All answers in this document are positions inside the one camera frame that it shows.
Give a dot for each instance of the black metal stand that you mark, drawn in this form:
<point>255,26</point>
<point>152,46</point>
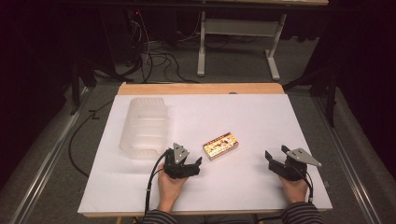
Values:
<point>330,93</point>
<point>77,84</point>

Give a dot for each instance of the dark computer tower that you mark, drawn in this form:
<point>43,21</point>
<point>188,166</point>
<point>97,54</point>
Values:
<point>135,34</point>

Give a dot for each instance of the metal floor rail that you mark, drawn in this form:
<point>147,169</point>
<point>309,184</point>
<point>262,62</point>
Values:
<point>345,158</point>
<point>43,168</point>

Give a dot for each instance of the red and yellow snack box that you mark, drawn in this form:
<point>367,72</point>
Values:
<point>220,145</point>

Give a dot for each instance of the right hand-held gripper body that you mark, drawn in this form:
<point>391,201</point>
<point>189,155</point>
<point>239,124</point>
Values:
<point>291,171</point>

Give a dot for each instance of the person's left hand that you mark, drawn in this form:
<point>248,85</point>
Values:
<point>169,193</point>

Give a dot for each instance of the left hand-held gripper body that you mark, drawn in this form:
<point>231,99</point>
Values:
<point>179,169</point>

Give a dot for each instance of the white table cover board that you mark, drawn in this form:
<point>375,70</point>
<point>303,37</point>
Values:
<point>236,115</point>

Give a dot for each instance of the white metal frame desk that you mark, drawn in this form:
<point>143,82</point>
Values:
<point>239,27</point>

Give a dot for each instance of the translucent plastic container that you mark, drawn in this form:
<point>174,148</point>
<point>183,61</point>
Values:
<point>144,127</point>

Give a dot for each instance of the person's right hand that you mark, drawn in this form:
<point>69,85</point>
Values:
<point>295,191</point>

